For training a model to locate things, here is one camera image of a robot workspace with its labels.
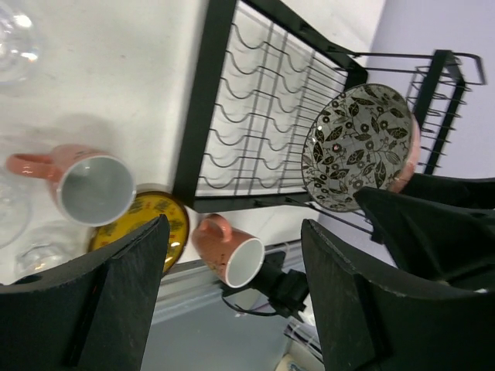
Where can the red floral patterned bowl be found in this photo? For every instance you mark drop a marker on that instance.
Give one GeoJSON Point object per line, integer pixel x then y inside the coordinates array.
{"type": "Point", "coordinates": [365, 137]}

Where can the pink mug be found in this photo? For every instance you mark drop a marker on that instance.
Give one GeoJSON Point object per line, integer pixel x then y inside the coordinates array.
{"type": "Point", "coordinates": [89, 186]}
{"type": "Point", "coordinates": [233, 255]}

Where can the clear shot glass middle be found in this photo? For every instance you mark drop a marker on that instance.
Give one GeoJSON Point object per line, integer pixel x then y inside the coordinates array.
{"type": "Point", "coordinates": [16, 209]}

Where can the clear shot glass front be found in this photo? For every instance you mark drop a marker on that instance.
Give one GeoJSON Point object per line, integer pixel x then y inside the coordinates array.
{"type": "Point", "coordinates": [46, 247]}

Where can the clear shot glass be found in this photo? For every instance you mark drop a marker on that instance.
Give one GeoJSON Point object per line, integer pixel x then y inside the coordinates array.
{"type": "Point", "coordinates": [46, 247]}
{"type": "Point", "coordinates": [16, 209]}
{"type": "Point", "coordinates": [20, 48]}

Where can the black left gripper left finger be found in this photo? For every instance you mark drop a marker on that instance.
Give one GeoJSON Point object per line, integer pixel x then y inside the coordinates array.
{"type": "Point", "coordinates": [91, 313]}

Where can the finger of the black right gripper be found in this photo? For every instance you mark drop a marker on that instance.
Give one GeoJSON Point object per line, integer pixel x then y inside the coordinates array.
{"type": "Point", "coordinates": [436, 228]}

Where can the black wire dish rack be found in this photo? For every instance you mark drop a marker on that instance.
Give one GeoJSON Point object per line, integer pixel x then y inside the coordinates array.
{"type": "Point", "coordinates": [263, 74]}

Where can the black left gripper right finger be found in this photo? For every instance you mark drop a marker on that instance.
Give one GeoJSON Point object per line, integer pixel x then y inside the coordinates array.
{"type": "Point", "coordinates": [372, 316]}

